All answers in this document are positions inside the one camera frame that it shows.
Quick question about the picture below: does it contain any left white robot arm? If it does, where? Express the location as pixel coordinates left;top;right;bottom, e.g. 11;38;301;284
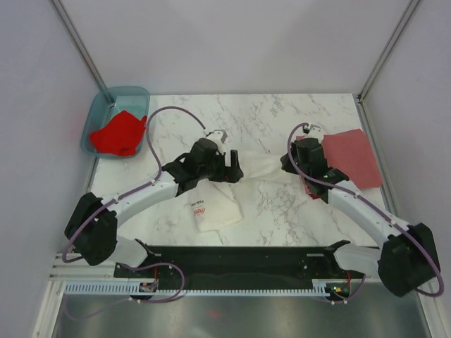
64;138;244;277

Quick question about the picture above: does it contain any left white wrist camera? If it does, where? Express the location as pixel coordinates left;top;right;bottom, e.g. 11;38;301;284
204;130;228;154

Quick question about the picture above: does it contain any folded maroon t shirt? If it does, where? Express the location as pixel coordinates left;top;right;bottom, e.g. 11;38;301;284
296;129;383;190

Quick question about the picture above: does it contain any teal plastic bin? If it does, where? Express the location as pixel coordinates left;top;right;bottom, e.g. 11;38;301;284
80;86;150;160

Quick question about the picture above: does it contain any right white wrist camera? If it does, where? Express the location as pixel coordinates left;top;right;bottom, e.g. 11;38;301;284
302;123;323;142

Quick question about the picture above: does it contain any white t shirt red print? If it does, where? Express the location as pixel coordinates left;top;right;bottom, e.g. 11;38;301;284
188;151;299;233

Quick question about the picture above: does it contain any right aluminium frame post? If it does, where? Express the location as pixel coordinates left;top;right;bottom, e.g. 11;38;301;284
355;0;422;104

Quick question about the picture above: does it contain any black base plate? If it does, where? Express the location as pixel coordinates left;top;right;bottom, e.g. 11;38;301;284
114;246;362;289

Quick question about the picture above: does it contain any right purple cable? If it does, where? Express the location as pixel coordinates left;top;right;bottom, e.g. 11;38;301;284
287;122;444;296

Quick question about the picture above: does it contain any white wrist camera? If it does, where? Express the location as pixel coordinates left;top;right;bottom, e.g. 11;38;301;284
204;130;228;154
302;123;323;142

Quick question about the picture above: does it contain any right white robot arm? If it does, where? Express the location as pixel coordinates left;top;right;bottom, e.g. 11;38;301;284
280;137;444;297

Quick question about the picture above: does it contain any aluminium frame post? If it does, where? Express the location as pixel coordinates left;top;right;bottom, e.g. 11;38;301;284
49;0;107;90
355;0;422;104

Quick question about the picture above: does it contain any bright red t shirt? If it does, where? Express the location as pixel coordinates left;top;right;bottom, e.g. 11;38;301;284
89;110;147;157

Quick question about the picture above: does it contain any white slotted cable duct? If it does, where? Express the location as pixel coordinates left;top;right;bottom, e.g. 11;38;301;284
64;280;330;297

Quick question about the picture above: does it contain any left aluminium frame post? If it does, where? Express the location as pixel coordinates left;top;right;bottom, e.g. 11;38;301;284
49;0;107;90

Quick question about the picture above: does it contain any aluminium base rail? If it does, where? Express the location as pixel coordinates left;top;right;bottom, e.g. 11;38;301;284
49;253;116;281

